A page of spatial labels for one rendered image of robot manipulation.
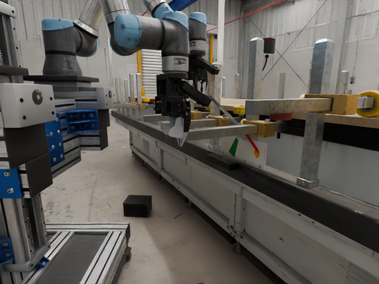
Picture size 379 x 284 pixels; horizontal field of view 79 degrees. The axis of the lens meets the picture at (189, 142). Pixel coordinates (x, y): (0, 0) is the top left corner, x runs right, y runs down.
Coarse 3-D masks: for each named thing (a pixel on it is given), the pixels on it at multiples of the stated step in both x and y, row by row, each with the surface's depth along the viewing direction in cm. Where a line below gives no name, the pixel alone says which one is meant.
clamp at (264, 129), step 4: (244, 120) 87; (248, 120) 86; (244, 124) 87; (248, 124) 86; (256, 124) 82; (260, 124) 80; (264, 124) 79; (268, 124) 79; (272, 124) 80; (260, 128) 81; (264, 128) 79; (268, 128) 79; (272, 128) 80; (260, 132) 81; (264, 132) 79; (268, 132) 80; (272, 132) 81; (264, 136) 79; (268, 136) 80
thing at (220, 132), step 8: (200, 128) 73; (208, 128) 73; (216, 128) 73; (224, 128) 75; (232, 128) 76; (240, 128) 78; (248, 128) 80; (256, 128) 81; (280, 128) 87; (192, 136) 70; (200, 136) 71; (208, 136) 72; (216, 136) 74; (224, 136) 75
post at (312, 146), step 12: (324, 48) 59; (312, 60) 62; (324, 60) 59; (312, 72) 62; (324, 72) 60; (312, 84) 63; (324, 84) 61; (312, 120) 64; (324, 120) 64; (312, 132) 64; (312, 144) 65; (312, 156) 65; (312, 168) 66; (312, 180) 67
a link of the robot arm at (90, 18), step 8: (88, 0) 100; (96, 0) 99; (88, 8) 100; (96, 8) 101; (80, 16) 103; (88, 16) 101; (96, 16) 102; (80, 24) 102; (88, 24) 103; (96, 24) 105; (80, 32) 102; (88, 32) 103; (96, 32) 107; (88, 40) 105; (96, 40) 113; (88, 48) 107; (96, 48) 113; (80, 56) 111; (88, 56) 113
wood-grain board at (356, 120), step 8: (136, 96) 332; (144, 96) 332; (152, 96) 332; (224, 104) 136; (232, 104) 136; (240, 104) 136; (304, 112) 86; (328, 120) 78; (336, 120) 76; (344, 120) 74; (352, 120) 72; (360, 120) 70; (368, 120) 68; (376, 120) 66
